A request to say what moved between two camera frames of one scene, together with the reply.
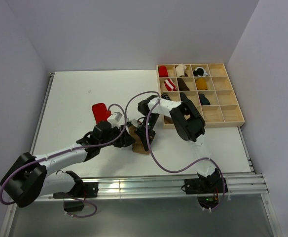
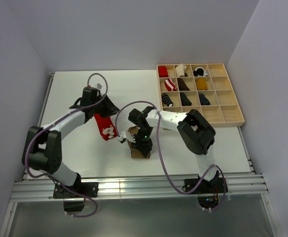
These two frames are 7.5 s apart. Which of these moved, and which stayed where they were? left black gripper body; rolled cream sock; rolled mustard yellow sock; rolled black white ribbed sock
Moved: left black gripper body
Stayed: rolled black white ribbed sock; rolled mustard yellow sock; rolled cream sock
